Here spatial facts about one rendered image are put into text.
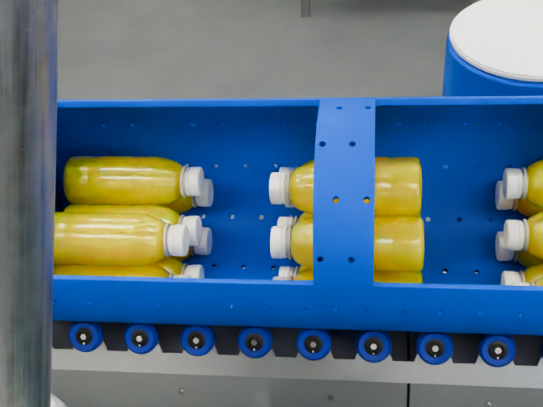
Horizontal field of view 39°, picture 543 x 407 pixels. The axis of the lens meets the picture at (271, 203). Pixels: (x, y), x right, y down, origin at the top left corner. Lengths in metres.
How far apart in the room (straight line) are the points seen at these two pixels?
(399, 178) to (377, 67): 2.33
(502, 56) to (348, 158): 0.58
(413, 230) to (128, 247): 0.34
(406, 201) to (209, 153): 0.32
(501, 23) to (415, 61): 1.82
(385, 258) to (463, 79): 0.55
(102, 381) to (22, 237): 0.70
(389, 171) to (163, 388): 0.43
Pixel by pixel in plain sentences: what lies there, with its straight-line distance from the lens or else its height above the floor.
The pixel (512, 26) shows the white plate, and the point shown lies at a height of 1.04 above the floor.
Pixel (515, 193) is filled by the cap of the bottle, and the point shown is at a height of 1.10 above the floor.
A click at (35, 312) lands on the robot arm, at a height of 1.43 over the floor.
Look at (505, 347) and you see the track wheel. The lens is 1.00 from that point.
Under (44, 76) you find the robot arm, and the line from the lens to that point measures 0.39.
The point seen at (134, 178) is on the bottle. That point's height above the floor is 1.12.
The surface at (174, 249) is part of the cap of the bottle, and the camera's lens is 0.94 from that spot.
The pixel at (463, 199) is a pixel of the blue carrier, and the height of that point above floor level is 1.01.
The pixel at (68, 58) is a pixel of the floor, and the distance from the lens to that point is 3.57.
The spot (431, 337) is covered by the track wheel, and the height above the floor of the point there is 0.98.
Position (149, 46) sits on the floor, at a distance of 3.53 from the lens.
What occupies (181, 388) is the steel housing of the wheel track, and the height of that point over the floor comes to 0.88.
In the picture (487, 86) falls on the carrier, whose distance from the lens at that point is 1.35.
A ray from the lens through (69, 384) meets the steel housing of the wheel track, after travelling 1.13.
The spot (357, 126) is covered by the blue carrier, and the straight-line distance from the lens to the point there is 0.87.
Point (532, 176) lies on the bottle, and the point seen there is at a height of 1.12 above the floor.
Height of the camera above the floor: 1.76
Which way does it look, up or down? 43 degrees down
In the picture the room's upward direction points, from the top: 6 degrees counter-clockwise
